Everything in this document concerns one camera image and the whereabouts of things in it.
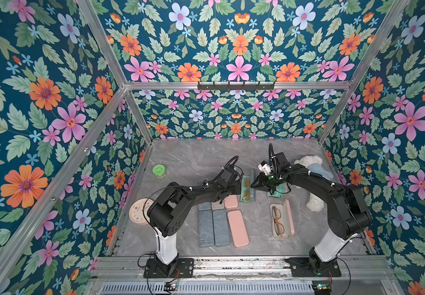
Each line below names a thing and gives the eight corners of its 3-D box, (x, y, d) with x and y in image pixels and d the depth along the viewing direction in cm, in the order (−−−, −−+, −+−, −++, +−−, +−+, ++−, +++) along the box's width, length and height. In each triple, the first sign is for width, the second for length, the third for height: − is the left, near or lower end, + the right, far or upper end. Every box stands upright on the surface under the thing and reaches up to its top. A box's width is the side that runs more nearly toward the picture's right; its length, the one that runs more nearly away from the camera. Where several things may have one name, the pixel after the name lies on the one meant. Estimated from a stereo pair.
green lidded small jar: (153, 179, 104) (150, 174, 100) (156, 169, 108) (153, 164, 104) (165, 179, 104) (162, 174, 100) (167, 169, 108) (165, 164, 104)
